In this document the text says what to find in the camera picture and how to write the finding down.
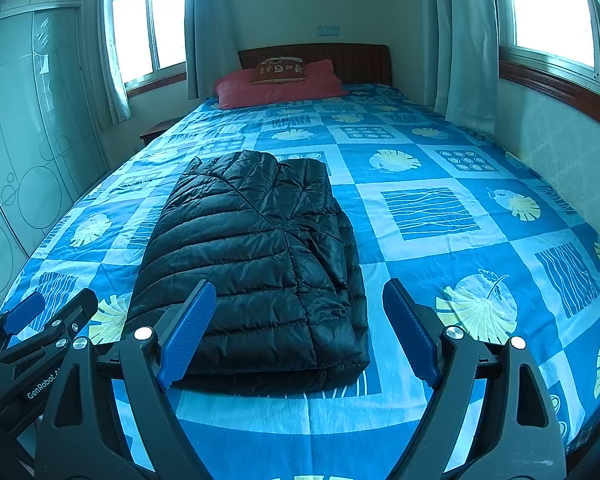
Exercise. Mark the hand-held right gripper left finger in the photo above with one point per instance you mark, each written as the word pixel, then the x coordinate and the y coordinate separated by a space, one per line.
pixel 187 330

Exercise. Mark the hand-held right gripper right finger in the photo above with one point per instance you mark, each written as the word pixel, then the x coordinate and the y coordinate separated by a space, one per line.
pixel 412 332

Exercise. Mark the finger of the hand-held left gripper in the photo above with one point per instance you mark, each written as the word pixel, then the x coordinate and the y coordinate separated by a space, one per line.
pixel 75 310
pixel 22 312

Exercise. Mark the black quilted down jacket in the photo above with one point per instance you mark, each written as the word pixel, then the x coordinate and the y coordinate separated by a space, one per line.
pixel 240 260

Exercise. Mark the blue patterned bed sheet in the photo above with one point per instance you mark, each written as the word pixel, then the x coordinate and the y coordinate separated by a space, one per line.
pixel 430 170

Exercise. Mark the glass door wardrobe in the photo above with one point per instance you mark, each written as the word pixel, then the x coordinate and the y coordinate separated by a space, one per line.
pixel 35 135

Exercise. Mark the brown wooden nightstand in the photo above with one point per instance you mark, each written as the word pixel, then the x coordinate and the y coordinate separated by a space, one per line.
pixel 157 130

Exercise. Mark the red pillow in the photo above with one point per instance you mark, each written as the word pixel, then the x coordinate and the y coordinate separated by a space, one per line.
pixel 280 95

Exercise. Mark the short white curtain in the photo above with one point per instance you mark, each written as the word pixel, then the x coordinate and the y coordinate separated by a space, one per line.
pixel 107 50

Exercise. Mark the wooden headboard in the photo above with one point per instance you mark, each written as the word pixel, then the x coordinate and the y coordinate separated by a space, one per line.
pixel 365 62

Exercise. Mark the brown printed cushion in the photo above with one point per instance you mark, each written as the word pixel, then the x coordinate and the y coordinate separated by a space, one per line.
pixel 279 70

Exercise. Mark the long white curtain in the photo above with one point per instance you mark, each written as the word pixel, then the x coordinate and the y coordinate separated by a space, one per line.
pixel 465 45

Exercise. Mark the long grey curtain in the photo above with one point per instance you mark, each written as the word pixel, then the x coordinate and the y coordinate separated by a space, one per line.
pixel 210 30

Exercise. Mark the wide window with brown sill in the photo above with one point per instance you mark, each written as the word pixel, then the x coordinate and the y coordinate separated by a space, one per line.
pixel 555 10

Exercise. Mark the white wall outlet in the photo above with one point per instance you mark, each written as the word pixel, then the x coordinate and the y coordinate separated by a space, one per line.
pixel 328 30

